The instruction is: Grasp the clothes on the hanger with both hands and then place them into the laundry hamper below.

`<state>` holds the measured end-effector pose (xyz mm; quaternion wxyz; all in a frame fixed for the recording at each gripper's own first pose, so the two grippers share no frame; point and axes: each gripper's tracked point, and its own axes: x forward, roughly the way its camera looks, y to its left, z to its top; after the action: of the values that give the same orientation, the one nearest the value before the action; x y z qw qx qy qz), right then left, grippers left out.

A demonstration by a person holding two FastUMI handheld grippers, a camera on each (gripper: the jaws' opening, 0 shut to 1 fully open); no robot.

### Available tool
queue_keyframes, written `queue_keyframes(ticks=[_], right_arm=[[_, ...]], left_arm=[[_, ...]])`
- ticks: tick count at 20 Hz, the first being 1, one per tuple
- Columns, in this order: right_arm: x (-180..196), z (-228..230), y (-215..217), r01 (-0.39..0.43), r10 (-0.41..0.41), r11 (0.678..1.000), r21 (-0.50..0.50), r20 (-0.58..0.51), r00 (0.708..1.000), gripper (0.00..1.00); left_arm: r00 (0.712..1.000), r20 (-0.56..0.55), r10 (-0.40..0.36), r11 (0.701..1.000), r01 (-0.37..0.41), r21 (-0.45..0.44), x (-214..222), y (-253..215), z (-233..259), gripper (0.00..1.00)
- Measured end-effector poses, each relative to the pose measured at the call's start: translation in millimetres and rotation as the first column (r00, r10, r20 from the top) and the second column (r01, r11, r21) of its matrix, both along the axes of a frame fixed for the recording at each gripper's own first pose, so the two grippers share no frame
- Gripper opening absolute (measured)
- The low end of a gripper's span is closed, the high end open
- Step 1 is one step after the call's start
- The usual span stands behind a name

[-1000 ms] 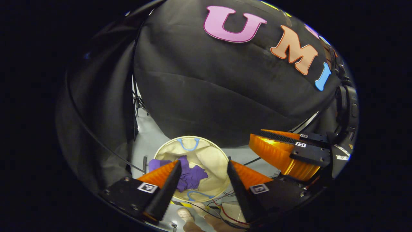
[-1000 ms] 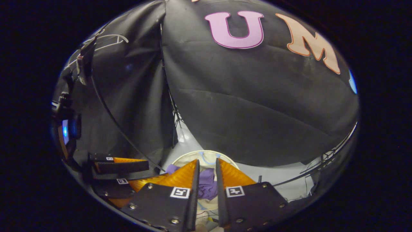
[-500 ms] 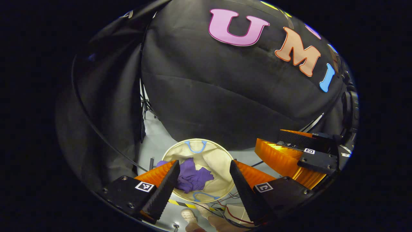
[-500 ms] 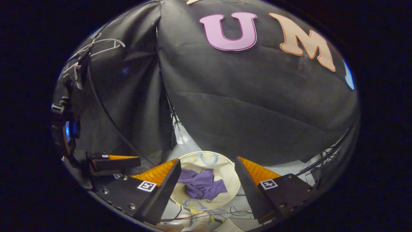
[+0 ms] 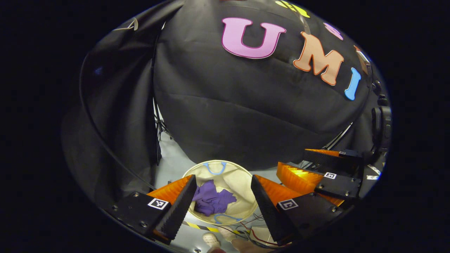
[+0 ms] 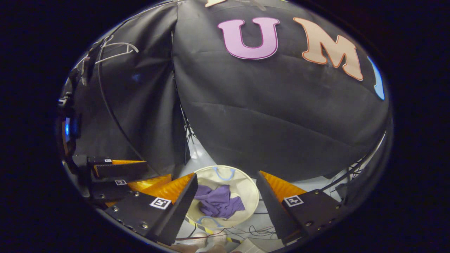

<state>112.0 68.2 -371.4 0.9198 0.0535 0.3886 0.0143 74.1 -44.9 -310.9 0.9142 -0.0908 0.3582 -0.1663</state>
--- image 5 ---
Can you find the yellow black floor tape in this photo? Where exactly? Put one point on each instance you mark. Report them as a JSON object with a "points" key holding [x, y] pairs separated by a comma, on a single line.
{"points": [[200, 226]]}

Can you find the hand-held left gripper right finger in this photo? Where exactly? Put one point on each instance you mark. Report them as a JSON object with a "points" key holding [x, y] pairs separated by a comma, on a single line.
{"points": [[267, 211]]}

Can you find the purple ribbed shirt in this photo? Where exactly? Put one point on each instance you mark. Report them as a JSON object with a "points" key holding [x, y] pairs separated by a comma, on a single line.
{"points": [[211, 200]]}

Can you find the person's white shoe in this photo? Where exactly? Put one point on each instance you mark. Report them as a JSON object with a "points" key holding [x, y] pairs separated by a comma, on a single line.
{"points": [[211, 239]]}

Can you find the black backdrop stand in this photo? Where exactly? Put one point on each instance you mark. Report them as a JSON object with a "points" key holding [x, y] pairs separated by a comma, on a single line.
{"points": [[155, 105]]}

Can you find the cream laundry hamper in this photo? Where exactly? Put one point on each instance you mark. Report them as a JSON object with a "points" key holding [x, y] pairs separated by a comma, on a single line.
{"points": [[235, 179]]}

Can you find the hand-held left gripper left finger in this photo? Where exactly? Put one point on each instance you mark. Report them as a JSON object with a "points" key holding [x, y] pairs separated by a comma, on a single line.
{"points": [[181, 211]]}

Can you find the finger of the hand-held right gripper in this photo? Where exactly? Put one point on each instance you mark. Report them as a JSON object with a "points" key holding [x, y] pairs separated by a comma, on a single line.
{"points": [[299, 175], [327, 160]]}

